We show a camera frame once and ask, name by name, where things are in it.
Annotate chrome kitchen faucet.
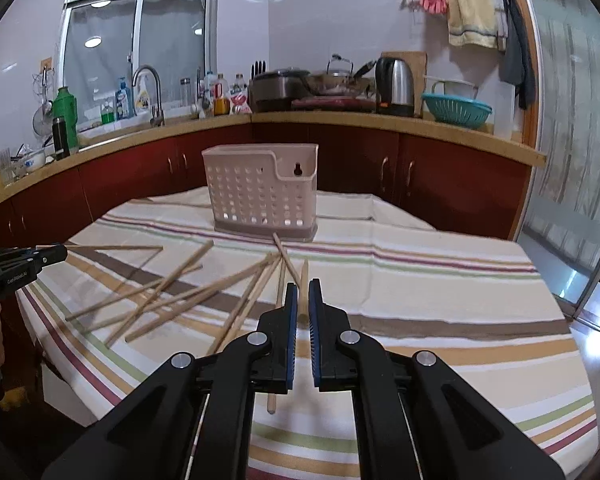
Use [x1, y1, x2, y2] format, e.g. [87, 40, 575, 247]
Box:
[130, 64, 167, 128]

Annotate white bowl on counter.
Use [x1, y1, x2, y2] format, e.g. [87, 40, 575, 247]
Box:
[21, 148, 46, 174]

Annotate drinking glass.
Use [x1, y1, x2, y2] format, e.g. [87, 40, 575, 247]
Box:
[0, 148, 15, 186]

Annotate striped tablecloth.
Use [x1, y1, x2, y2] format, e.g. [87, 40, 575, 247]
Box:
[19, 188, 598, 479]

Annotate black thermos bottle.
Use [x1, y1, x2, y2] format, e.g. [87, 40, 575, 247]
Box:
[52, 117, 70, 160]

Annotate wooden chopstick pair left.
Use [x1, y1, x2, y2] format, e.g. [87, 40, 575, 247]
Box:
[207, 256, 280, 356]

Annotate wooden chopstick pair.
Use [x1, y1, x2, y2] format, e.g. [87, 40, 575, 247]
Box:
[275, 257, 286, 309]
[207, 256, 280, 356]

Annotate green thermos flask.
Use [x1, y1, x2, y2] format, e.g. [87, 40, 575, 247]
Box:
[53, 87, 78, 153]

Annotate long wooden chopstick left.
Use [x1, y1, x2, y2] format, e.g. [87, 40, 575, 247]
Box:
[104, 240, 213, 348]

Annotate green soap bottle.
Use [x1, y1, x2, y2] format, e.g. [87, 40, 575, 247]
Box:
[100, 100, 116, 125]

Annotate blue detergent bottle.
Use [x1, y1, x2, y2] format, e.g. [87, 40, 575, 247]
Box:
[116, 77, 133, 120]

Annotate white spray cleaner bottle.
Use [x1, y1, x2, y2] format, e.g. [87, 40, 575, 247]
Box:
[134, 73, 152, 115]

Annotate wooden chopstick pair right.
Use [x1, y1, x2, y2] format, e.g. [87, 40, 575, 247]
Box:
[275, 257, 286, 309]

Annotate pink perforated utensil holder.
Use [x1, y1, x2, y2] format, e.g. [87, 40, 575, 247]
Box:
[201, 143, 318, 242]

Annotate wooden chopstick crossing right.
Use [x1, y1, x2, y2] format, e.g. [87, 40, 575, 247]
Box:
[272, 232, 301, 287]

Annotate cooking oil bottle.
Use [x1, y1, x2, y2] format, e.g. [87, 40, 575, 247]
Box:
[212, 74, 230, 116]

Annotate glass sliding door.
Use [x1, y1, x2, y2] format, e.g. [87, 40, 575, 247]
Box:
[518, 0, 600, 326]

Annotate red white seasoning bag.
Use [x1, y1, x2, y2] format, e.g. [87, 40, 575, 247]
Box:
[230, 73, 252, 115]

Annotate aluminium sliding window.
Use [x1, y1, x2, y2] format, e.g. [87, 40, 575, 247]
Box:
[56, 0, 218, 129]

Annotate red cabinet with countertop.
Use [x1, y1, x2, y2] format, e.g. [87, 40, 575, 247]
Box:
[0, 112, 546, 248]

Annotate black rice cooker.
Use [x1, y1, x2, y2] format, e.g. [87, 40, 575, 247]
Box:
[249, 68, 311, 113]

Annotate knife block with knives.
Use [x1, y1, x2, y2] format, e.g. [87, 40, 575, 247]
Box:
[250, 61, 266, 79]

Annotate teal plastic colander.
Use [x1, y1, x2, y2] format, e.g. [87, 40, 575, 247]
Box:
[422, 92, 492, 130]

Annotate red induction cooker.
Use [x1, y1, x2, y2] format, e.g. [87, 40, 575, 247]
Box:
[291, 96, 376, 113]

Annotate steel wok with lid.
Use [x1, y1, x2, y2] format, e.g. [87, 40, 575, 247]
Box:
[302, 53, 376, 98]

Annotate steel electric kettle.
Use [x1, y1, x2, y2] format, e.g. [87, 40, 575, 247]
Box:
[375, 56, 415, 117]

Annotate dark grey hanging cloth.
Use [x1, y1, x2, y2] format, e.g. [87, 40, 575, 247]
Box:
[500, 0, 536, 110]

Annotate wooden cutting board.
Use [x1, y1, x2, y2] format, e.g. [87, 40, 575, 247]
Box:
[381, 51, 427, 118]

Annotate yellow hanging towel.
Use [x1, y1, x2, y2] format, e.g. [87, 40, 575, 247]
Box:
[446, 0, 498, 50]

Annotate white green-handled pot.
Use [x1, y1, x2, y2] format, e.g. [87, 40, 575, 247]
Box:
[425, 76, 479, 100]

